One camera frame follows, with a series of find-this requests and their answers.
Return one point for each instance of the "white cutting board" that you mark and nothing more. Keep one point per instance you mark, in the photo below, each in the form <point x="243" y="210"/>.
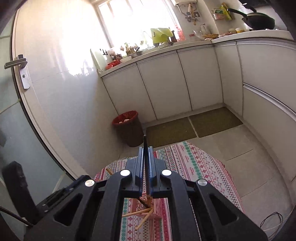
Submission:
<point x="98" y="60"/>

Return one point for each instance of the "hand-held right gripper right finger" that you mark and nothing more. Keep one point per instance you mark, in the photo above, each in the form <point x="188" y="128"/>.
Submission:
<point x="151" y="166"/>

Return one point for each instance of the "yellow lid jar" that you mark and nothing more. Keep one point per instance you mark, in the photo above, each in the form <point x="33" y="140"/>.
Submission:
<point x="239" y="30"/>

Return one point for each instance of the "yellow-green plastic bag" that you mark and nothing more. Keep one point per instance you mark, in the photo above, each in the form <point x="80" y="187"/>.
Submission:
<point x="160" y="34"/>

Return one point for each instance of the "light bamboo chopstick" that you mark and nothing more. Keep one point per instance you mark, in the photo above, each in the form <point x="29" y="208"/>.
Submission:
<point x="143" y="219"/>
<point x="136" y="213"/>
<point x="108" y="171"/>

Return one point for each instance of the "metal faucet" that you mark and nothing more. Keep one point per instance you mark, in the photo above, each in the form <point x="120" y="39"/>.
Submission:
<point x="146" y="38"/>

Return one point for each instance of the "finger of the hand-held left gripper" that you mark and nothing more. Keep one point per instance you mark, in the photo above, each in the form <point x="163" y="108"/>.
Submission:
<point x="18" y="190"/>
<point x="57" y="193"/>

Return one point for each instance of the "dark trash bin red bag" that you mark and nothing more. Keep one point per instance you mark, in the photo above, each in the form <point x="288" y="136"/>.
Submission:
<point x="131" y="134"/>

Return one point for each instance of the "pink perforated utensil holder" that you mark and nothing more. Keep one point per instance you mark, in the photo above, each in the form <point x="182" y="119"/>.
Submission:
<point x="157" y="209"/>

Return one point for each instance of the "small potted plants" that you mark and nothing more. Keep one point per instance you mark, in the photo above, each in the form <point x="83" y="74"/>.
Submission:
<point x="129" y="48"/>

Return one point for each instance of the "red bowl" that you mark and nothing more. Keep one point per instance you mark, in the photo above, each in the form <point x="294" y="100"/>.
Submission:
<point x="113" y="64"/>

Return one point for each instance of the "bright window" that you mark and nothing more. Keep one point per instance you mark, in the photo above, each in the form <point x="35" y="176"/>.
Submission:
<point x="138" y="18"/>

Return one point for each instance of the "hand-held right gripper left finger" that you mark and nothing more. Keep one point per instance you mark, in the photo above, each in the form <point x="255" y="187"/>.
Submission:
<point x="140" y="166"/>

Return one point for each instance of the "black chopstick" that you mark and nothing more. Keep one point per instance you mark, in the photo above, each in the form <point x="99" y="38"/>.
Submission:
<point x="146" y="162"/>

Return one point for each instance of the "patterned tablecloth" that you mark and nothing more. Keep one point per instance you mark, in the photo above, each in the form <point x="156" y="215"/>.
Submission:
<point x="198" y="166"/>

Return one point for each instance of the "white drawer cabinet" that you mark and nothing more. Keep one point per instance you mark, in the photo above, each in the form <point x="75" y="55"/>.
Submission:
<point x="266" y="64"/>

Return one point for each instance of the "black wok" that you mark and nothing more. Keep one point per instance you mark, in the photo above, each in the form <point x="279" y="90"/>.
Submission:
<point x="259" y="20"/>

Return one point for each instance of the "white cabinet door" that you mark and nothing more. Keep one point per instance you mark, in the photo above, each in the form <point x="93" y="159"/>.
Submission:
<point x="129" y="92"/>
<point x="201" y="74"/>
<point x="164" y="83"/>

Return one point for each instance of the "brown floor mat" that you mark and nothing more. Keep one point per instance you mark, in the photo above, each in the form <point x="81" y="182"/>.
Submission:
<point x="171" y="132"/>
<point x="215" y="121"/>

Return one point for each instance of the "yellow green packet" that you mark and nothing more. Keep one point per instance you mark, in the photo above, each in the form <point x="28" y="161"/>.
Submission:
<point x="223" y="11"/>

